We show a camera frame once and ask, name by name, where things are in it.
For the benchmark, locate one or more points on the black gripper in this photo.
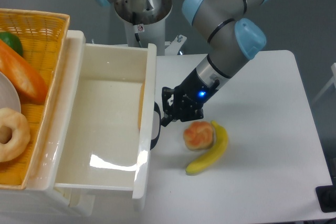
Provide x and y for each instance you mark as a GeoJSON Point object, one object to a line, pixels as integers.
{"type": "Point", "coordinates": [186, 100]}

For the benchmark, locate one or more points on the white drawer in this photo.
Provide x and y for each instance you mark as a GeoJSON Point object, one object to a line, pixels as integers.
{"type": "Point", "coordinates": [107, 145]}

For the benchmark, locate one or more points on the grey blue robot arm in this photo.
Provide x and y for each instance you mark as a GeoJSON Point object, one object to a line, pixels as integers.
{"type": "Point", "coordinates": [234, 39]}

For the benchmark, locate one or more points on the white drawer cabinet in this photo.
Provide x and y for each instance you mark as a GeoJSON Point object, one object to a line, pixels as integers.
{"type": "Point", "coordinates": [41, 195]}

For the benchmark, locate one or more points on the round swirl bread roll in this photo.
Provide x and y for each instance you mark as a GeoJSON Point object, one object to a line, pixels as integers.
{"type": "Point", "coordinates": [199, 136]}

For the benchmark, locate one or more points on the yellow banana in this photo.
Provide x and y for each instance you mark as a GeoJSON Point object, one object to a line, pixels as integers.
{"type": "Point", "coordinates": [213, 153]}

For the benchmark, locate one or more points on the orange baguette bread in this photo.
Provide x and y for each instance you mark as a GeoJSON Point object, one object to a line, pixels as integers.
{"type": "Point", "coordinates": [27, 81]}

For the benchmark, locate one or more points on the yellow wicker basket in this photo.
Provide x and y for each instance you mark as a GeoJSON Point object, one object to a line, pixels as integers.
{"type": "Point", "coordinates": [42, 35]}

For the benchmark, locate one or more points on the black device at edge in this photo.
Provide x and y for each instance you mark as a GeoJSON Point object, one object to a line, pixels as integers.
{"type": "Point", "coordinates": [326, 198]}

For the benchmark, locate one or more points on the beige bagel donut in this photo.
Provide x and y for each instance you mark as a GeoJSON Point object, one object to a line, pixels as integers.
{"type": "Point", "coordinates": [20, 134]}

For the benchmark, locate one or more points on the white plate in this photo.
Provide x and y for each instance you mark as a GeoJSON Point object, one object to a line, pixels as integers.
{"type": "Point", "coordinates": [8, 95]}

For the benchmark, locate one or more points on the green lime fruit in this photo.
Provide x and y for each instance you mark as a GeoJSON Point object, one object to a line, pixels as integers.
{"type": "Point", "coordinates": [12, 41]}

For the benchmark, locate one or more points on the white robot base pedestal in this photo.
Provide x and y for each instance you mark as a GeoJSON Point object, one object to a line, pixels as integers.
{"type": "Point", "coordinates": [145, 23]}

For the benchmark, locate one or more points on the white frame at right edge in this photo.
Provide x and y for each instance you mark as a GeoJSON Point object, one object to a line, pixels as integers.
{"type": "Point", "coordinates": [330, 83]}

